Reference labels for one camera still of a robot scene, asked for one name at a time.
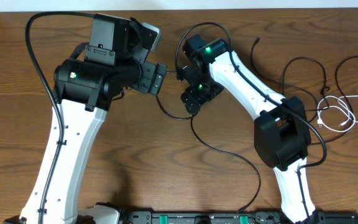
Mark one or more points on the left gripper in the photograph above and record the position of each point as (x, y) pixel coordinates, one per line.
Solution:
(151, 75)

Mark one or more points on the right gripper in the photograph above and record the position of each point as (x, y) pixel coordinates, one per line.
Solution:
(192, 99)

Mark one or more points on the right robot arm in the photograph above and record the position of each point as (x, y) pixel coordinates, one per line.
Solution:
(281, 135)

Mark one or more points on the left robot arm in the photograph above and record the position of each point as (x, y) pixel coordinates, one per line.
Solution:
(97, 73)

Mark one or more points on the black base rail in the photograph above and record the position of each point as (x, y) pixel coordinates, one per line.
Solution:
(213, 216)

